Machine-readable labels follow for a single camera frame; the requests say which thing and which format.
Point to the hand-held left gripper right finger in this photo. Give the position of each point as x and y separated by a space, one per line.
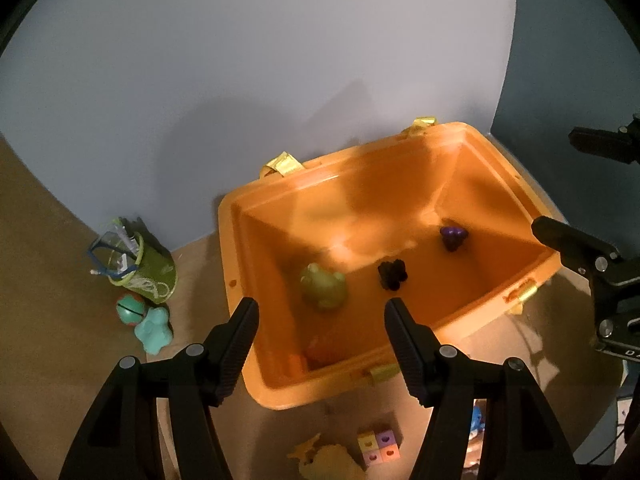
407 355

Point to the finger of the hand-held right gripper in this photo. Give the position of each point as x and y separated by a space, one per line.
597 142
570 242

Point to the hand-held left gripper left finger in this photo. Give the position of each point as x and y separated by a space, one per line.
235 355

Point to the small black toy figure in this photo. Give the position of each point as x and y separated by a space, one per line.
392 275

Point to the multicoloured cube block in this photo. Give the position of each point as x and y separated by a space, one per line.
380 447

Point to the green frog toy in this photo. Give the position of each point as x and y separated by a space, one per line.
324 286

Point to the purple grape toy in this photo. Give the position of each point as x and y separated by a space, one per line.
452 235

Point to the yellow plush chick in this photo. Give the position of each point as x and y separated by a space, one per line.
327 460

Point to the teal rubber toy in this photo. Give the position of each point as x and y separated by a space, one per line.
155 331

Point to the green and orange ball toy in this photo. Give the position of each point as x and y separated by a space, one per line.
129 308

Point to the green mesh pen holder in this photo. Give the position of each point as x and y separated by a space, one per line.
150 270

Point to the blue framed glasses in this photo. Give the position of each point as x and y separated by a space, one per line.
111 257

